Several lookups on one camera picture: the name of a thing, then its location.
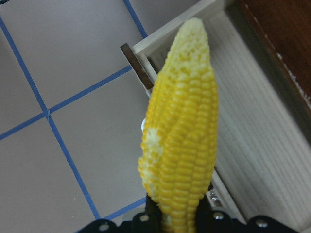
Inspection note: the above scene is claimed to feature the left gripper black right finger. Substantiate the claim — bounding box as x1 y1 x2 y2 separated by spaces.
195 194 233 233

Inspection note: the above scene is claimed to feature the dark brown wooden cabinet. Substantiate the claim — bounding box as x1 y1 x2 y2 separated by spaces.
239 0 311 110

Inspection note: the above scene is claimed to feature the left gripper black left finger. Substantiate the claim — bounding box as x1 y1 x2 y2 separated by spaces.
131 195 162 233

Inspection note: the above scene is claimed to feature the wooden drawer with brown front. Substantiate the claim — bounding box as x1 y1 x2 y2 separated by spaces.
121 0 311 233

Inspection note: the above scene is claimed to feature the yellow plastic corn cob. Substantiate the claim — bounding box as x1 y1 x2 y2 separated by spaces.
138 17 219 233

